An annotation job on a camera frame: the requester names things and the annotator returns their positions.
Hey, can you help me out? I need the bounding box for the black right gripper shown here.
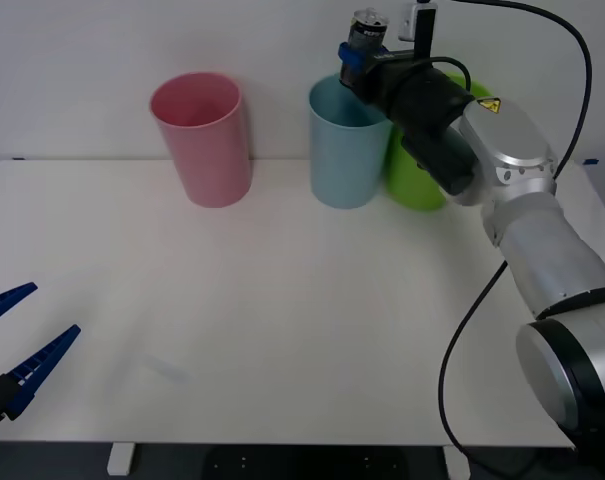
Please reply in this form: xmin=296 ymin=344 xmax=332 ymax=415
xmin=337 ymin=42 xmax=419 ymax=119

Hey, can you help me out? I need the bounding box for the silver and black drink can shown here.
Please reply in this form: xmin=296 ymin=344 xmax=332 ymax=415
xmin=340 ymin=8 xmax=390 ymax=90

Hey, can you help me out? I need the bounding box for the pale blue plastic bin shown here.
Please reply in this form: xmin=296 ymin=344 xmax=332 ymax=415
xmin=307 ymin=74 xmax=396 ymax=211

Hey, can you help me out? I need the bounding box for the green plastic bin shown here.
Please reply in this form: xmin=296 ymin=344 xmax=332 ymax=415
xmin=385 ymin=74 xmax=494 ymax=213

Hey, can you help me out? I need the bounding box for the white table leg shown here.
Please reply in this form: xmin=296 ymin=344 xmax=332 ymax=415
xmin=106 ymin=442 xmax=134 ymax=477
xmin=441 ymin=445 xmax=471 ymax=480

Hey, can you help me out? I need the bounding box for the pink plastic bin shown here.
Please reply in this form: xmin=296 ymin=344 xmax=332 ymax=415
xmin=148 ymin=72 xmax=254 ymax=210

